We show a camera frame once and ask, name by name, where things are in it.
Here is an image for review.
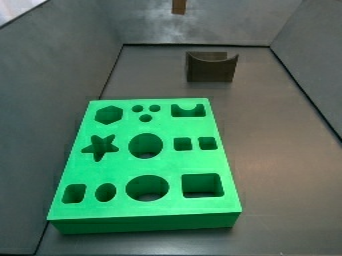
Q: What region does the brown square-circle peg object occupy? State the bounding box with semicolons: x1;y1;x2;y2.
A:
171;0;187;15

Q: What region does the green foam shape fixture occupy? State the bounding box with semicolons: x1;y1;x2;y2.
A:
47;98;242;234

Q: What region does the dark grey curved stand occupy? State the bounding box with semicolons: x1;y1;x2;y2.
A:
186;51;239;82

